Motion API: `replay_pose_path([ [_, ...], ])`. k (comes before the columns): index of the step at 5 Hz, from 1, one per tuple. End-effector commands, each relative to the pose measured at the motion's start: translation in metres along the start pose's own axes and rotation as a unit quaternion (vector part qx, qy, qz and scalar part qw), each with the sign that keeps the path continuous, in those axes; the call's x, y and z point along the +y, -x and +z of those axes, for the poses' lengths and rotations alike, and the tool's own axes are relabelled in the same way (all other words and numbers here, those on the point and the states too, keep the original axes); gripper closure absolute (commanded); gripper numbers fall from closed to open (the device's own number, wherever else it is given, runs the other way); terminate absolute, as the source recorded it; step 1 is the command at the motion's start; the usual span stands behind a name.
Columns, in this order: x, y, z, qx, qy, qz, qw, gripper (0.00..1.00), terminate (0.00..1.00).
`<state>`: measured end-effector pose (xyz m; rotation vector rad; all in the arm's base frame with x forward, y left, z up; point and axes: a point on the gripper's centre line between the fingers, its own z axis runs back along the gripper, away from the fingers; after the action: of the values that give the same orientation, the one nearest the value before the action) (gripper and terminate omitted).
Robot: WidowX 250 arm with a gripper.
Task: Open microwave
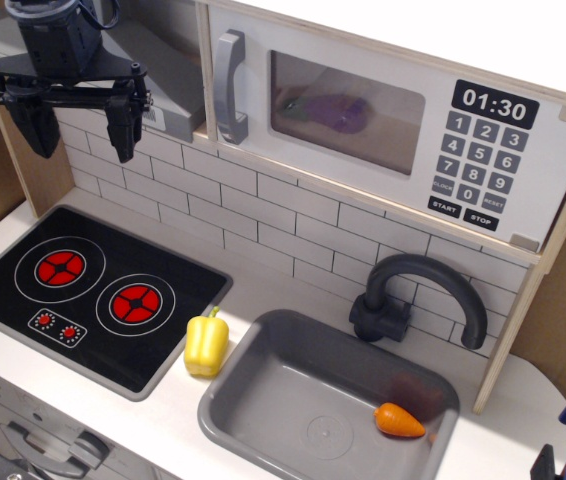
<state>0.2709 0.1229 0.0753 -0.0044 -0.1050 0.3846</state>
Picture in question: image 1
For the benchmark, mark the yellow toy bell pepper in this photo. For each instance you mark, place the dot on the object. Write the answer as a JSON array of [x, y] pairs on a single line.
[[207, 338]]

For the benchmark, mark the orange toy carrot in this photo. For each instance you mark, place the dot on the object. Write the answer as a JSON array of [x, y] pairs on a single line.
[[394, 420]]

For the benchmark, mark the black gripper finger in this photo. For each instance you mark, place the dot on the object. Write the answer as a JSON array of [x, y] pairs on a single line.
[[124, 127], [38, 125]]

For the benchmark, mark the grey range hood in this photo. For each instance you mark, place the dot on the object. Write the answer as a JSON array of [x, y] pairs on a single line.
[[175, 82]]

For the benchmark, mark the black toy stovetop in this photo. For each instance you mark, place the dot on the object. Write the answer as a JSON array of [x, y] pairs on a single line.
[[101, 301]]

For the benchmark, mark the purple toy eggplant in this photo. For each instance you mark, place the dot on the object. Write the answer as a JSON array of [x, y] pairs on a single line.
[[342, 113]]

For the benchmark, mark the wooden microwave cabinet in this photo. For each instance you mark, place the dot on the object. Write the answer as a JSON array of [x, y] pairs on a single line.
[[474, 40]]

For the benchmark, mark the white toy microwave door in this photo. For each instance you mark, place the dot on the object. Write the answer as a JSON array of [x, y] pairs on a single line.
[[484, 158]]

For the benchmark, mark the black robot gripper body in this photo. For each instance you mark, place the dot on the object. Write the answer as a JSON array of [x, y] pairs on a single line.
[[66, 64]]

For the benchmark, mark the grey microwave door handle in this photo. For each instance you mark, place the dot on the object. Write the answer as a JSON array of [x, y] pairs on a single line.
[[230, 53]]

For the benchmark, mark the grey oven door handle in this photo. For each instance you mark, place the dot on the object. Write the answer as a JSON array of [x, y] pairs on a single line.
[[53, 456]]

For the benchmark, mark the grey toy sink basin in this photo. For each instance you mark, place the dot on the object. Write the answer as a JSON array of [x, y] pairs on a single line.
[[297, 398]]

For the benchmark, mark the black clamp piece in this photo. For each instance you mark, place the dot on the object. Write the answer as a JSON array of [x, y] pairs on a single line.
[[543, 467]]

